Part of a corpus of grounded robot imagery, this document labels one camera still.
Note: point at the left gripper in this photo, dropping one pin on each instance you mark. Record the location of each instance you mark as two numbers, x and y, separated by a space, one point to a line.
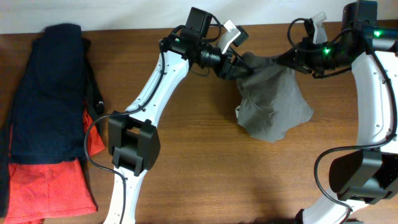
229 71

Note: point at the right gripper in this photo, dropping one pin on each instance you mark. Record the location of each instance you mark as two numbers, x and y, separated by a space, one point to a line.
303 59

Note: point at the grey shorts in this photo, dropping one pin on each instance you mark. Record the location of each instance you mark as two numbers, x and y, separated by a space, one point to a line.
272 102

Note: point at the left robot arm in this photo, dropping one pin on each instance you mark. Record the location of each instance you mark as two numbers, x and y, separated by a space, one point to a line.
133 138

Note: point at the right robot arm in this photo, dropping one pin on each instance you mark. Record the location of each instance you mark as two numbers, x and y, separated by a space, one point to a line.
366 173

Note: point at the navy blue garment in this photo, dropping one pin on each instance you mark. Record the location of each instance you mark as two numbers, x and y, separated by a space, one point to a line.
47 114

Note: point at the red mesh garment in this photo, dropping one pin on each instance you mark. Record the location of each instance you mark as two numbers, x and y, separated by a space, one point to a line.
45 191

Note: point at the black garment with strap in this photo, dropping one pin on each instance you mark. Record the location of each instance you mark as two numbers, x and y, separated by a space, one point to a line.
93 97

